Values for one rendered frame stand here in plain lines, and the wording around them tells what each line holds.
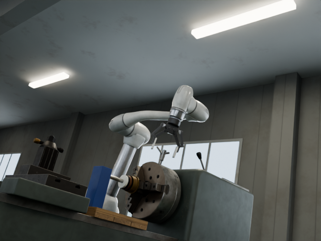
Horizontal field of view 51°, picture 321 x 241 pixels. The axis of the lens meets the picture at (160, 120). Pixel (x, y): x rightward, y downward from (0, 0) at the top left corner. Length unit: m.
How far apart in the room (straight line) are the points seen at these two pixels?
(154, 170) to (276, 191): 2.72
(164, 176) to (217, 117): 3.70
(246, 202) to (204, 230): 0.44
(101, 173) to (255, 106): 3.77
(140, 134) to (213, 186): 0.71
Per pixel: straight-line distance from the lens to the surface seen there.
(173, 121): 1.94
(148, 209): 1.81
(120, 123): 2.30
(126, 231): 1.60
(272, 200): 4.39
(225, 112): 5.38
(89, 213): 1.52
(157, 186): 1.76
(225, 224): 2.06
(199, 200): 1.87
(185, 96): 1.97
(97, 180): 1.65
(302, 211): 4.43
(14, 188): 1.27
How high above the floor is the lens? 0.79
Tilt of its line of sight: 21 degrees up
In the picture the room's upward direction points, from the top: 12 degrees clockwise
